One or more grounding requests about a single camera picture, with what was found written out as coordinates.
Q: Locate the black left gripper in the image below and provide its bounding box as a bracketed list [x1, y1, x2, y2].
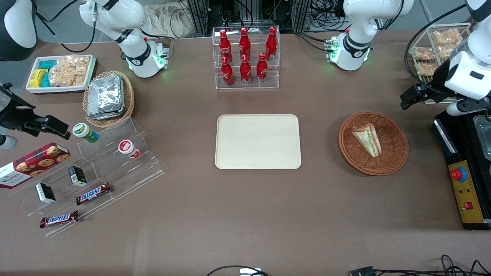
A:
[400, 61, 455, 111]

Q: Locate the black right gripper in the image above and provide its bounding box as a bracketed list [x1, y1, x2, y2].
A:
[0, 83, 72, 140]

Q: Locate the triangle sandwich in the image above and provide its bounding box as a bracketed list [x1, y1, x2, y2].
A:
[350, 123, 382, 158]

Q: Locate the brown round wicker basket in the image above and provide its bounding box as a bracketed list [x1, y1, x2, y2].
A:
[338, 111, 409, 176]

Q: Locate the white rectangular snack tray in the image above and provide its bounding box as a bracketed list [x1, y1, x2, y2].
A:
[26, 54, 97, 94]

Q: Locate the light oval wicker basket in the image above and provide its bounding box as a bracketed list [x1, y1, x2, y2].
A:
[83, 71, 135, 128]

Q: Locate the beige plastic tray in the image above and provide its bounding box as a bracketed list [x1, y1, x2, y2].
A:
[215, 114, 302, 170]

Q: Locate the clear bag of fried snack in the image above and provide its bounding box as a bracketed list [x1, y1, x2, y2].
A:
[437, 45, 460, 60]
[414, 62, 438, 76]
[432, 29, 462, 46]
[412, 47, 436, 61]

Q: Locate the green lid snack cup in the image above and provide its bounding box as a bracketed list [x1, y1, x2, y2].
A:
[72, 123, 99, 144]

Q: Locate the red tartan cookie box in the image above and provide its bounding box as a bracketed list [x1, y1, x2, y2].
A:
[0, 142, 71, 189]

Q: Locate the yellow snack packet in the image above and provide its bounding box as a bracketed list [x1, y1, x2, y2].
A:
[30, 69, 47, 89]

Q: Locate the small black box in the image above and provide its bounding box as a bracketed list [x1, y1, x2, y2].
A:
[35, 183, 56, 204]
[68, 166, 87, 187]

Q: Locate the black control box yellow panel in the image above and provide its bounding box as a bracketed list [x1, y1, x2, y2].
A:
[433, 105, 491, 230]

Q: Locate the clear bag of rice crackers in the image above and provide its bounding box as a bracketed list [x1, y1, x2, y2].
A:
[49, 55, 91, 87]

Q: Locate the silver foil packet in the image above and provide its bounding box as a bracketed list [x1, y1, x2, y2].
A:
[88, 74, 124, 112]
[87, 108, 126, 121]

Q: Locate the steel pan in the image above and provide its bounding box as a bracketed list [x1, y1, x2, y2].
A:
[473, 115, 491, 161]

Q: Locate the Snickers chocolate bar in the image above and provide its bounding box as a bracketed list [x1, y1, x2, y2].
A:
[40, 210, 79, 229]
[76, 182, 112, 205]

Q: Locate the red lid snack cup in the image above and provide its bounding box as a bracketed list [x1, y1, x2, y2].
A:
[118, 140, 141, 159]

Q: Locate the clear acrylic stepped display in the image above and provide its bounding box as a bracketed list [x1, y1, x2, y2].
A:
[10, 117, 165, 237]

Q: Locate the red cola bottle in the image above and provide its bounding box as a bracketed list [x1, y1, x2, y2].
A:
[239, 28, 251, 62]
[219, 30, 232, 64]
[265, 27, 278, 61]
[240, 55, 252, 85]
[256, 53, 269, 84]
[221, 57, 234, 87]

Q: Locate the clear acrylic bottle rack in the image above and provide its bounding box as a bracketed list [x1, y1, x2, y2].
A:
[212, 26, 280, 90]

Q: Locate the beige crumpled cloth bag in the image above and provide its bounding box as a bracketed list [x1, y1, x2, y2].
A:
[145, 3, 194, 39]

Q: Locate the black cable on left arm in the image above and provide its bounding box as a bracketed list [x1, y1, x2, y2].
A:
[404, 4, 468, 96]

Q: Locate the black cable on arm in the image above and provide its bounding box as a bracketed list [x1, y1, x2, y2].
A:
[404, 4, 468, 96]
[35, 0, 96, 53]

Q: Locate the wire basket with pastries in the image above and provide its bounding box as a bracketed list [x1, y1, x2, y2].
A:
[408, 22, 472, 105]

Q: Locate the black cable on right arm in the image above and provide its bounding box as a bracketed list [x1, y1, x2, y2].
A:
[35, 0, 96, 53]

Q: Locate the black cable with connector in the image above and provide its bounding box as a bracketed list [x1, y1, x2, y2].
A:
[350, 255, 491, 276]

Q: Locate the black cable with white plug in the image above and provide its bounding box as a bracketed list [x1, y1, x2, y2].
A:
[206, 265, 269, 276]

